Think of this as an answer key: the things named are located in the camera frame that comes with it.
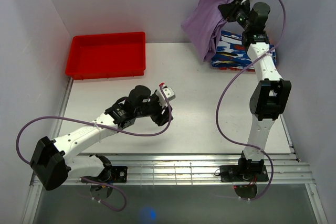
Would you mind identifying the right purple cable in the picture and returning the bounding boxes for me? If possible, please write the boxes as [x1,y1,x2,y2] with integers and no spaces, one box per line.
[215,0,287,201]

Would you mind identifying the blue patterned folded trousers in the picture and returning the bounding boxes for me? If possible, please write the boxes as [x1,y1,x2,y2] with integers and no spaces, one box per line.
[209,30,278,70]

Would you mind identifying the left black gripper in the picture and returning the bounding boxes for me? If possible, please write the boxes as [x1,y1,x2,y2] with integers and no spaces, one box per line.
[134,90,173,126]

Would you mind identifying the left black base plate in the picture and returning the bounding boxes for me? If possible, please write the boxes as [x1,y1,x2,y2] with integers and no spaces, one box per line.
[87,166,128,184]

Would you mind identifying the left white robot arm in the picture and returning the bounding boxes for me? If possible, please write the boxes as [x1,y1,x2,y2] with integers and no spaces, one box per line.
[30,84,176,190]

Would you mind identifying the purple trousers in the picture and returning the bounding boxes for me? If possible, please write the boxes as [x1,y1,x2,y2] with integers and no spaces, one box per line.
[181,0,231,62]

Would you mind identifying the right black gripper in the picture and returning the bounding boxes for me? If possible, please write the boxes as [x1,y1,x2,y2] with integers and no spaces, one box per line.
[218,0,252,31]

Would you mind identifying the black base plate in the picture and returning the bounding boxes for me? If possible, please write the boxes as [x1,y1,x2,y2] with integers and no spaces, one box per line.
[219,165,269,182]
[87,166,128,184]

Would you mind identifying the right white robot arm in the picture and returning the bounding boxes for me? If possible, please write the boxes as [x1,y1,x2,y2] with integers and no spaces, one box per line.
[218,0,291,183]

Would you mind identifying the red folded trousers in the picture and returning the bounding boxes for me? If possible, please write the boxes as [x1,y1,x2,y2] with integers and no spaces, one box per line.
[219,67,255,72]

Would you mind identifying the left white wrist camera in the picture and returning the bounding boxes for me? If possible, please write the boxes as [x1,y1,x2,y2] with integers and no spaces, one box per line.
[157,83,176,104]

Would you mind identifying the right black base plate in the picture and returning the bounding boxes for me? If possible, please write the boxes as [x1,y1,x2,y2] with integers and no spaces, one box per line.
[219,165,269,182]

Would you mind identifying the red plastic tray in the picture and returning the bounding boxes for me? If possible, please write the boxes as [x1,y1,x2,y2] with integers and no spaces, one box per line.
[65,31,146,80]

